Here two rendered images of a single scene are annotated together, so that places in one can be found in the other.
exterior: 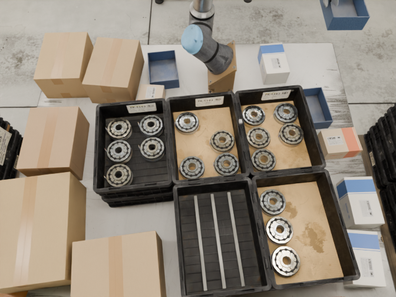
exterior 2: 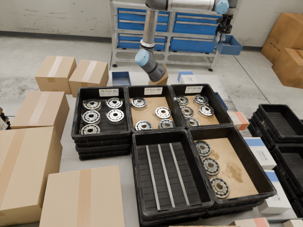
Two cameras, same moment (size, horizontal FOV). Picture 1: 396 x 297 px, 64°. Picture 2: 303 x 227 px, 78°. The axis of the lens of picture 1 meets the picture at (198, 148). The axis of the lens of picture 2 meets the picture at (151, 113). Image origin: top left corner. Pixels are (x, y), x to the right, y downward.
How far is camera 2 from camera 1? 44 cm
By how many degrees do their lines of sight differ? 20
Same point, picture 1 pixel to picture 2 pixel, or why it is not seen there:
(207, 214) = (156, 158)
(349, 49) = not seen: hidden behind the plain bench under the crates
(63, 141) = (51, 110)
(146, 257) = (111, 184)
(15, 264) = not seen: outside the picture
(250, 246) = (190, 179)
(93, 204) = (66, 158)
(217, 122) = (158, 104)
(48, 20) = not seen: hidden behind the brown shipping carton
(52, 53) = (50, 65)
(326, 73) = (217, 88)
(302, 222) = (223, 162)
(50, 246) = (28, 177)
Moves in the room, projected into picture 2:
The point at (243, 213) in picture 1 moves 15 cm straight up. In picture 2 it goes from (182, 156) to (188, 140)
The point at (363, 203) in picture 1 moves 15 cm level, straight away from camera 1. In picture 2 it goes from (259, 152) to (273, 142)
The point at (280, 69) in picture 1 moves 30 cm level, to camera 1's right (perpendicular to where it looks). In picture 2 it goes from (192, 82) to (225, 83)
